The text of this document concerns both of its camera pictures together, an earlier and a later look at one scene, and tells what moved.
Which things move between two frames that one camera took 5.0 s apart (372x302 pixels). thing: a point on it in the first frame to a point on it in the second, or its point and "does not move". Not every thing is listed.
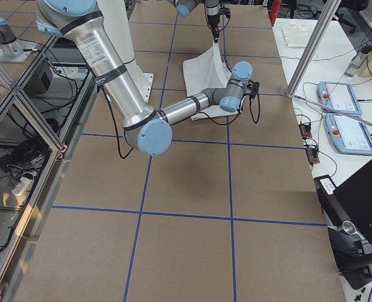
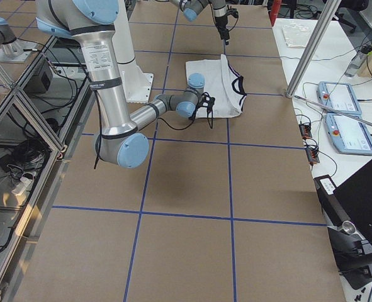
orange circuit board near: x=312 y=155 does not move
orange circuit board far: x=305 y=130 does not move
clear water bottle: x=359 y=60 does not move
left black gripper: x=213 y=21 to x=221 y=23
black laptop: x=360 y=198 does not move
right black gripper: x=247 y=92 to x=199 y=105
